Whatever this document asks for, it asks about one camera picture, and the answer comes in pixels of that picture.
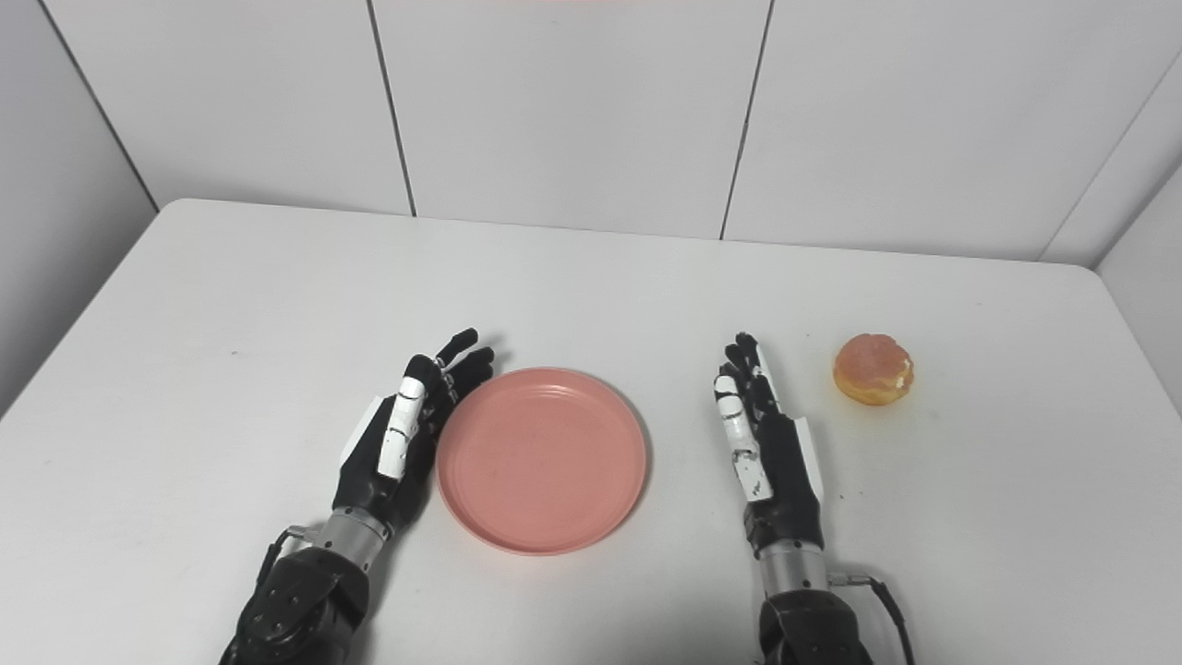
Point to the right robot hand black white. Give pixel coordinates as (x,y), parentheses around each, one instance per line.
(771,462)

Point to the golden cream puff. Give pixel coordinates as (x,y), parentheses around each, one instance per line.
(874,368)

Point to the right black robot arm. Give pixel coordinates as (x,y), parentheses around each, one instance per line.
(808,614)

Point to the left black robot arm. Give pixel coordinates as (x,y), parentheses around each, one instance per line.
(300,600)

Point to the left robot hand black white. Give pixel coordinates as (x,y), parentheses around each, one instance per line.
(392,443)

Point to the pink round plate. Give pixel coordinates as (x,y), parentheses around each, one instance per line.
(541,460)

